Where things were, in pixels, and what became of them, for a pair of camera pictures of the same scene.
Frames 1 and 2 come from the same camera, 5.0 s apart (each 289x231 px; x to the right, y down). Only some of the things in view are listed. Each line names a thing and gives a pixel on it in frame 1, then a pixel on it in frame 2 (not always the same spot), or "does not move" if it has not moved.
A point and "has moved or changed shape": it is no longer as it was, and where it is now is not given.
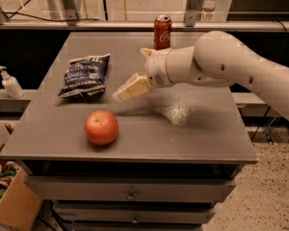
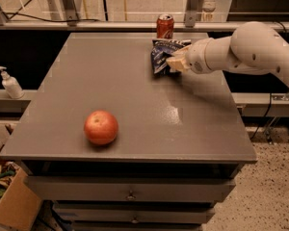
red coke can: [162, 36] does not move
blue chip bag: [85, 76] has moved or changed shape
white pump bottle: [11, 84] does not move
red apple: [101, 127] does not move
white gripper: [155, 66] -> [198, 58]
